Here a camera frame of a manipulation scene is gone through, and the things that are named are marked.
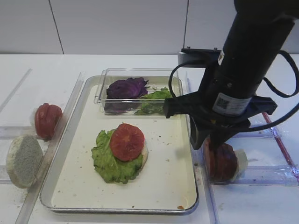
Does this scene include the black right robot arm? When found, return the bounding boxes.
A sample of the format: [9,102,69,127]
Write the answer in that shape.
[164,0,299,150]

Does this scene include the black cable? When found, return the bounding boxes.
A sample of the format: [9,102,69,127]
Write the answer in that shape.
[168,50,299,133]

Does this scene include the bottom bread slice on tray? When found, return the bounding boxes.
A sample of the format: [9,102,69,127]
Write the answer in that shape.
[131,141,149,180]

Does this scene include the red tomato slices stack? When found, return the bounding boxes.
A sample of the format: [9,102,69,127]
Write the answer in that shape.
[34,103,63,140]

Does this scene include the purple cabbage leaves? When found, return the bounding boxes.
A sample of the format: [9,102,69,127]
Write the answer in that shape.
[104,77,148,114]

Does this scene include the green lettuce leaf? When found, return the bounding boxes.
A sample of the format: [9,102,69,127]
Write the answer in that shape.
[91,129,142,184]

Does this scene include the metal baking tray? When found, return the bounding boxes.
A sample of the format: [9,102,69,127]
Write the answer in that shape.
[40,76,199,214]

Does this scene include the clear acrylic track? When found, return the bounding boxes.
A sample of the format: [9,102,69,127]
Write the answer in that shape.
[0,165,13,184]
[0,126,36,140]

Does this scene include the green lettuce in container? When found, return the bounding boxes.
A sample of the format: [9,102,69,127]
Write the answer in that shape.
[135,87,172,115]

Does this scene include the clear right track with tape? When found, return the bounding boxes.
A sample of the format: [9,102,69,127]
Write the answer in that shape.
[210,112,299,187]

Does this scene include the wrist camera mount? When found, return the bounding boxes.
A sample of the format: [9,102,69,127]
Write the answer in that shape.
[178,47,221,68]

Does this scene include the clear acrylic track near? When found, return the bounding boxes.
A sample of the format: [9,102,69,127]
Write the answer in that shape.
[0,165,13,184]

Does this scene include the thin clear acrylic strip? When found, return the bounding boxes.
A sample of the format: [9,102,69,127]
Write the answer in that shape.
[0,68,32,112]

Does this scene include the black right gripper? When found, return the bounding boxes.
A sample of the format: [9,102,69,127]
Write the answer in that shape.
[164,67,277,152]

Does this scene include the white bread slice upright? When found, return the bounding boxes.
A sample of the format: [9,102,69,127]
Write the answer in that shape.
[6,134,43,189]

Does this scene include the red tomato slice on lettuce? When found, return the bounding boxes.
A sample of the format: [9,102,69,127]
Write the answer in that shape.
[109,123,145,161]

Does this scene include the clear plastic container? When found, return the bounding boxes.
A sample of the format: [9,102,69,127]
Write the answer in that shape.
[94,68,172,116]

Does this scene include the clear acrylic track far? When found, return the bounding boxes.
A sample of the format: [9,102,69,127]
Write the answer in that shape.
[0,126,36,140]

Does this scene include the white pusher block meat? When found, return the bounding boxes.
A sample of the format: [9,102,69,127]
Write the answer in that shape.
[231,149,248,181]

